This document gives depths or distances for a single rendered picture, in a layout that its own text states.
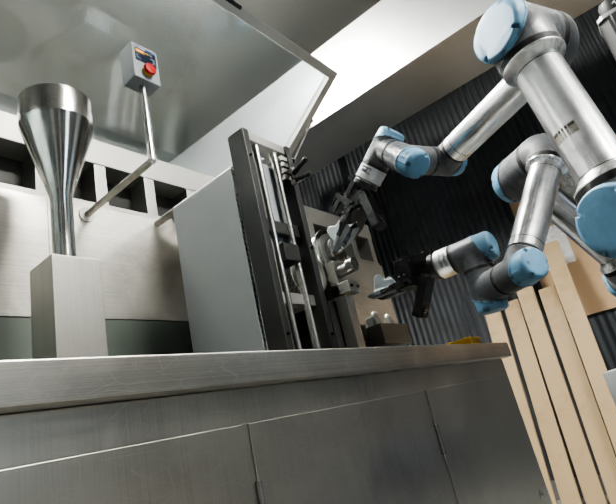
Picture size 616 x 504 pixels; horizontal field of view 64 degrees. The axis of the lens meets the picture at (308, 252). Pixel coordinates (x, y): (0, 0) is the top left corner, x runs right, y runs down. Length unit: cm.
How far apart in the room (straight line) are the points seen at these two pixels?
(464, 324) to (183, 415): 366
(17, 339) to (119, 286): 27
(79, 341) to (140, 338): 41
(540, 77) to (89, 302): 89
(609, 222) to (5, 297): 113
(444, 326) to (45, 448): 385
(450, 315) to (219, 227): 315
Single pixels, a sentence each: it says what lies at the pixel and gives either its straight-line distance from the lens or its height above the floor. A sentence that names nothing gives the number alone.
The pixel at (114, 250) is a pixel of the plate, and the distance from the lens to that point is 137.
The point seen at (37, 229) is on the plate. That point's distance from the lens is 130.
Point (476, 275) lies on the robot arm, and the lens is 125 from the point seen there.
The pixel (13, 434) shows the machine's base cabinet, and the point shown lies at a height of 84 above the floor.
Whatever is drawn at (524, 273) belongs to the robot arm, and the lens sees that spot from 113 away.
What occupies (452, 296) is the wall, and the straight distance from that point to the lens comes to 420.
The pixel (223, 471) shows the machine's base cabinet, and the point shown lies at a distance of 63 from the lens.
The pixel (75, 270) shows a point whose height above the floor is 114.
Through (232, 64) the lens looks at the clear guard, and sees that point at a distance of 163.
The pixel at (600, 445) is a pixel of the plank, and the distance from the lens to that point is 356.
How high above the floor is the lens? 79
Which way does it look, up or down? 19 degrees up
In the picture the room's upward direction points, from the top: 13 degrees counter-clockwise
